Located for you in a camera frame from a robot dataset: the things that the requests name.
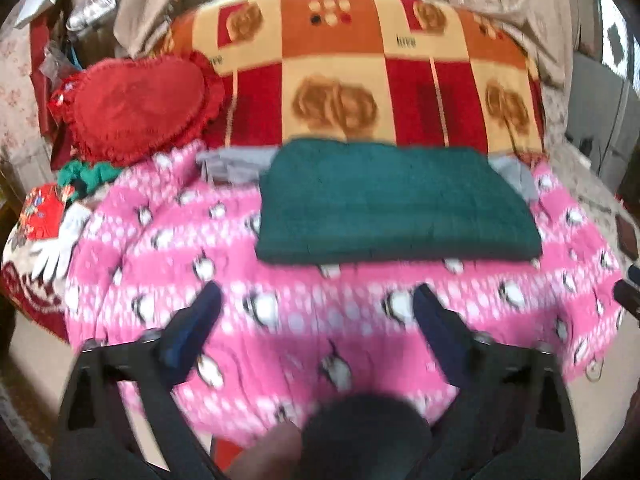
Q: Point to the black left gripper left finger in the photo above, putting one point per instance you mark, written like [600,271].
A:
[95,440]

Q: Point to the clear plastic bag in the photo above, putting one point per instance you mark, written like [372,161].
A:
[90,15]

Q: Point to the dark green puffer jacket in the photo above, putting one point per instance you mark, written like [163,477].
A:
[332,202]

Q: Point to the grey folded garment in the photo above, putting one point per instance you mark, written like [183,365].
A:
[245,165]

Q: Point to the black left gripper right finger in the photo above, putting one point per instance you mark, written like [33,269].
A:
[511,418]

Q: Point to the pink penguin fleece blanket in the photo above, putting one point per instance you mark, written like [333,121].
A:
[288,338]

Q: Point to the red christmas cloth with glove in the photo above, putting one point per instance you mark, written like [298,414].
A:
[33,263]

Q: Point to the beige curtain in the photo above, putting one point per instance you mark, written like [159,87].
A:
[138,23]
[547,24]

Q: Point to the beige left curtain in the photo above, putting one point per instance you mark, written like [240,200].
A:
[138,23]

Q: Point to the red heart-shaped pillow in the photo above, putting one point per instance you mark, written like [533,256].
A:
[122,111]

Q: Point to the red orange rose blanket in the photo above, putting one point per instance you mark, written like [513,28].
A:
[403,72]

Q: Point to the green knitted garment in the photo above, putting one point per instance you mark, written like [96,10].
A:
[82,179]

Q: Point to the grey cabinet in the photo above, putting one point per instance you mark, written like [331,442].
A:
[603,119]

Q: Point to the beige right curtain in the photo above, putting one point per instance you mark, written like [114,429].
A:
[547,24]

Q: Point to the side window with lattice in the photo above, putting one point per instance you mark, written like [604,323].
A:
[620,48]

